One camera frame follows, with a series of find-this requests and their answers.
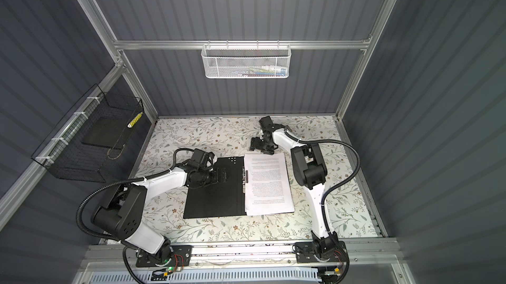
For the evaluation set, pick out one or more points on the aluminium front rail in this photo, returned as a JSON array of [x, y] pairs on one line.
[[255, 254]]

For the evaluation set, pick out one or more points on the black pad in basket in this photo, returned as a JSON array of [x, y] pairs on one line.
[[108, 133]]

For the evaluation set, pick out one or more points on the black wire mesh basket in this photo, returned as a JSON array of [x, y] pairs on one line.
[[64, 155]]

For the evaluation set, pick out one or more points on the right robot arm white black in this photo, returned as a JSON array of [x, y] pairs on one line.
[[310, 173]]

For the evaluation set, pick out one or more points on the printed paper sheet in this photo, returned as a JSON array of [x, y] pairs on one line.
[[267, 188]]

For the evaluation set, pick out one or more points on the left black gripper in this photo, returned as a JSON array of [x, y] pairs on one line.
[[223, 175]]

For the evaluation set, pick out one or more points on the red folder black inside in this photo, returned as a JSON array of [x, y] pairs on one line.
[[221, 199]]

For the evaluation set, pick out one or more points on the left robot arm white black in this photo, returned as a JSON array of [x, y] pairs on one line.
[[121, 209]]

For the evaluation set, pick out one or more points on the yellow green marker pen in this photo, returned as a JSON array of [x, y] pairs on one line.
[[135, 120]]

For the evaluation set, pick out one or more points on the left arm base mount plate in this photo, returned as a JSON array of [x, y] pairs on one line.
[[167, 256]]

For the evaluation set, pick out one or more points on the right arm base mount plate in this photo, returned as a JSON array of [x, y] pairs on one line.
[[306, 253]]

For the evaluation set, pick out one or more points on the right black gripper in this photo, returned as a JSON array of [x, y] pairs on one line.
[[255, 144]]

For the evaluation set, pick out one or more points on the pens in white basket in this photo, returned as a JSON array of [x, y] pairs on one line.
[[264, 71]]

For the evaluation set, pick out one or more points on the white wire mesh basket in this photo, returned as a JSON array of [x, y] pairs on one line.
[[224, 63]]

